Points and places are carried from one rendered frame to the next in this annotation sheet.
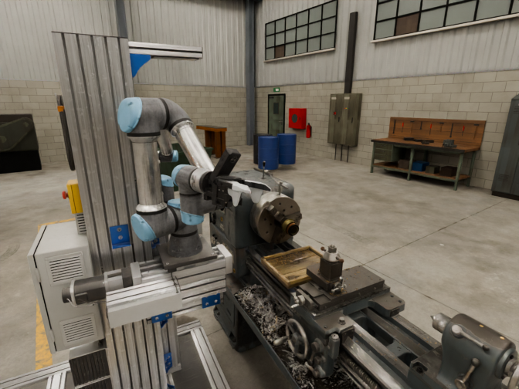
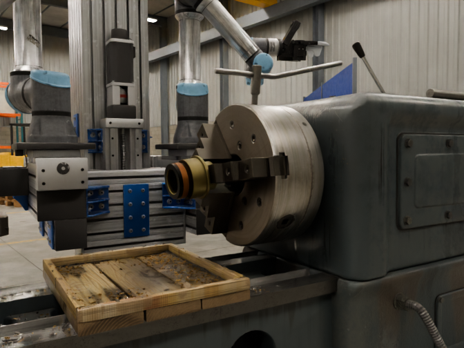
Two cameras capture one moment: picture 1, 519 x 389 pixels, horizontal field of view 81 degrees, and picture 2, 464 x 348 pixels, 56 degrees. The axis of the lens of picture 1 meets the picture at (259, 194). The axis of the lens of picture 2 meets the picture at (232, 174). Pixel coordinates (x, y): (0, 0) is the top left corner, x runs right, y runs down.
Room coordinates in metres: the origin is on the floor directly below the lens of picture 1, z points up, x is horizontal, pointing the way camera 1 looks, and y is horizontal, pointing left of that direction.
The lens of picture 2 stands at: (1.72, -1.09, 1.13)
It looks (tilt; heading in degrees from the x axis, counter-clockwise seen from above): 3 degrees down; 86
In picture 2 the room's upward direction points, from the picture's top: straight up
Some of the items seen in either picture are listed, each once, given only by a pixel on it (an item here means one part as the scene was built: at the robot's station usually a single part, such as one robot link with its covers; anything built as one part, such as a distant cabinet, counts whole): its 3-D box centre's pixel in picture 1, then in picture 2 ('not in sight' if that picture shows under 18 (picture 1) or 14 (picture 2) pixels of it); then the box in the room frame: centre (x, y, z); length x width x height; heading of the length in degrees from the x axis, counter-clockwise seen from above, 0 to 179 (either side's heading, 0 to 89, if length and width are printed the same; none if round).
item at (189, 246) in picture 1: (184, 238); (52, 128); (1.23, 0.33, 1.21); 0.15 x 0.15 x 0.10
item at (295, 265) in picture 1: (300, 264); (137, 277); (1.58, -0.24, 0.89); 0.36 x 0.30 x 0.04; 118
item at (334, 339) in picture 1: (333, 345); not in sight; (1.01, -0.30, 0.84); 0.04 x 0.04 x 0.10; 28
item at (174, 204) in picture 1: (181, 214); (50, 91); (1.23, 0.34, 1.33); 0.13 x 0.12 x 0.14; 138
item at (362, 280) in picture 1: (339, 287); not in sight; (1.26, -0.38, 0.95); 0.43 x 0.17 x 0.05; 118
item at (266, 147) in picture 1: (268, 152); not in sight; (8.55, -0.25, 0.44); 0.59 x 0.59 x 0.88
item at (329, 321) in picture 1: (347, 301); not in sight; (1.23, -0.42, 0.90); 0.47 x 0.30 x 0.06; 118
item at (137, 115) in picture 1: (148, 172); (27, 32); (1.13, 0.42, 1.54); 0.15 x 0.12 x 0.55; 138
